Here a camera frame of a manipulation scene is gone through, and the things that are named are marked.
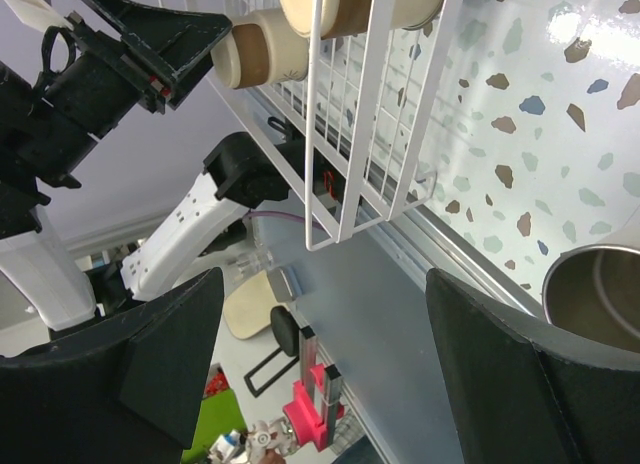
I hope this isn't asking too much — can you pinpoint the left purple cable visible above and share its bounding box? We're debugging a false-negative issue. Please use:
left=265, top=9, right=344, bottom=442
left=242, top=209, right=306, bottom=228

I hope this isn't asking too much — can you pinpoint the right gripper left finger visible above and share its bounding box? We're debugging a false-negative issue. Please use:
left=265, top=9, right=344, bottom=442
left=1, top=268, right=224, bottom=463

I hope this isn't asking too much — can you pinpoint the pink clamp bracket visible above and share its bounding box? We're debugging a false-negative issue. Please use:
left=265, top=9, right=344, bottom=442
left=282, top=326, right=345, bottom=453

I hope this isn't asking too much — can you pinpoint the steel cup with cork base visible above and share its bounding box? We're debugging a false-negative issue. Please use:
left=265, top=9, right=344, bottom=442
left=279, top=0, right=444, bottom=39

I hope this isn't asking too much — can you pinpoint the black stool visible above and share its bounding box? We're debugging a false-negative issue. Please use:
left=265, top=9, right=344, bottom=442
left=244, top=306, right=316, bottom=398

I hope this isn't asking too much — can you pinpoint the aluminium frame rail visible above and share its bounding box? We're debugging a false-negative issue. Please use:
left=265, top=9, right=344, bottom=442
left=204, top=78, right=546, bottom=464

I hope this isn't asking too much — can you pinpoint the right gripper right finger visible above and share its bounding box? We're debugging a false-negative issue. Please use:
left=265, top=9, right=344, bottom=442
left=425, top=269, right=639, bottom=463

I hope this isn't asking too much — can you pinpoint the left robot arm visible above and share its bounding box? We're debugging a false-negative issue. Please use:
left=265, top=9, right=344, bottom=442
left=1, top=0, right=289, bottom=332

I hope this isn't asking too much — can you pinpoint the steel cup front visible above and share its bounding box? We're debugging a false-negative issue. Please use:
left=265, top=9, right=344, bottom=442
left=542, top=225, right=639, bottom=352

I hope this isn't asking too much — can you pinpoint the beige round board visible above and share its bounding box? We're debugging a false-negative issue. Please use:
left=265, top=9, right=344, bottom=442
left=223, top=269, right=299, bottom=340

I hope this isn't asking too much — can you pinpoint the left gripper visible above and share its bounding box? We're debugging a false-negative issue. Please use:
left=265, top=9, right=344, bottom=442
left=29, top=0, right=232, bottom=139

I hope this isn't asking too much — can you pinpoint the clear acrylic dish rack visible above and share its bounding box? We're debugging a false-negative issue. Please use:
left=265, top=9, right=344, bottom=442
left=154, top=0, right=469, bottom=251

